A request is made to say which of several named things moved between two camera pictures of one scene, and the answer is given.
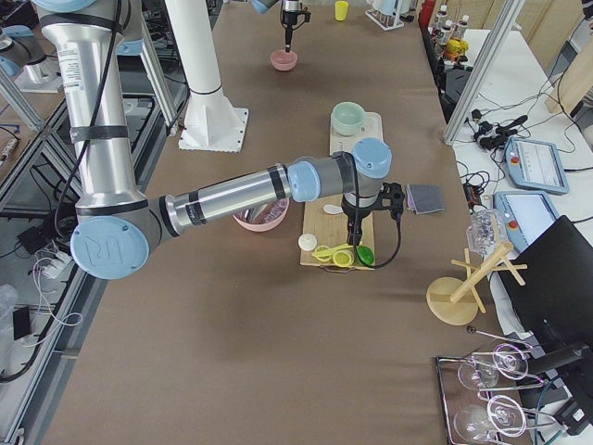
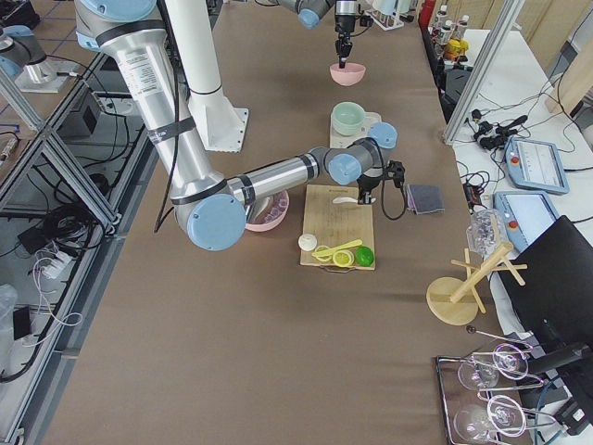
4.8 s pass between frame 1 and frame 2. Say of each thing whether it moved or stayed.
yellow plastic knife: stayed
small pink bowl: moved
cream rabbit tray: stayed
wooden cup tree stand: stayed
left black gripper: moved
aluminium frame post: stayed
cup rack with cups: stayed
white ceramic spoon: moved
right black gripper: moved
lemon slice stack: stayed
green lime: stayed
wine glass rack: stayed
